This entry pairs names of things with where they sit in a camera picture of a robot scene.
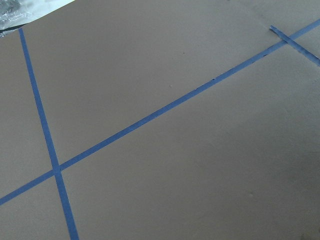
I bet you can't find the clear plastic bag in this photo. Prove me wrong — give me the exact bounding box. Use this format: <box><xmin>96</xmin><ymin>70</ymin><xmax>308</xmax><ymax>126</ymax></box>
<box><xmin>0</xmin><ymin>0</ymin><xmax>73</xmax><ymax>31</ymax></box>

